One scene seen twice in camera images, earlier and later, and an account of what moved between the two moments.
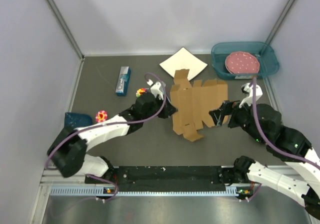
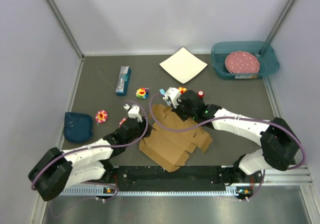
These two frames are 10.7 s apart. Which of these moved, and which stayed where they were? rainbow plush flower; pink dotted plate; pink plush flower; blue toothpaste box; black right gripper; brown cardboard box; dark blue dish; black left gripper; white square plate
Moved: black right gripper; black left gripper; brown cardboard box
Stayed: blue toothpaste box; white square plate; pink plush flower; dark blue dish; pink dotted plate; rainbow plush flower
